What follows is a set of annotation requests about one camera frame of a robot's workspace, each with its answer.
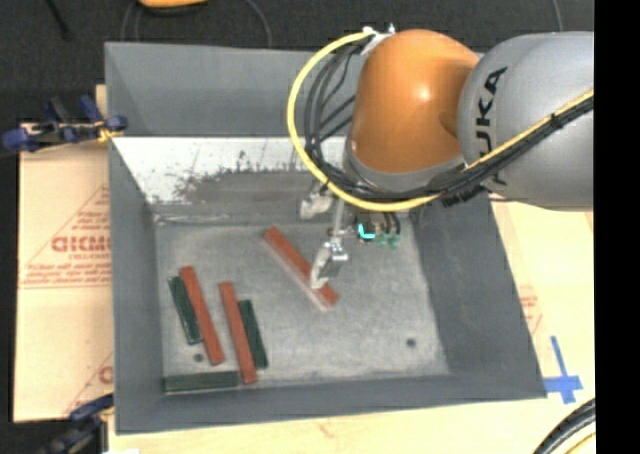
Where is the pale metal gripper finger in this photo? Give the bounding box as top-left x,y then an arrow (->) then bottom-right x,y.
319,251 -> 351,288
310,239 -> 344,290

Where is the red-brown flat block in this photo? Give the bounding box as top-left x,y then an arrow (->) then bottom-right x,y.
260,225 -> 341,313
179,265 -> 227,367
217,281 -> 260,386

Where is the grey metal bin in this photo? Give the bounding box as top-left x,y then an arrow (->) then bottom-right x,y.
103,41 -> 548,434

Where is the dark green flat block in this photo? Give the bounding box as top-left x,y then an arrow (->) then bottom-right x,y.
161,369 -> 241,396
167,275 -> 204,347
237,299 -> 270,370

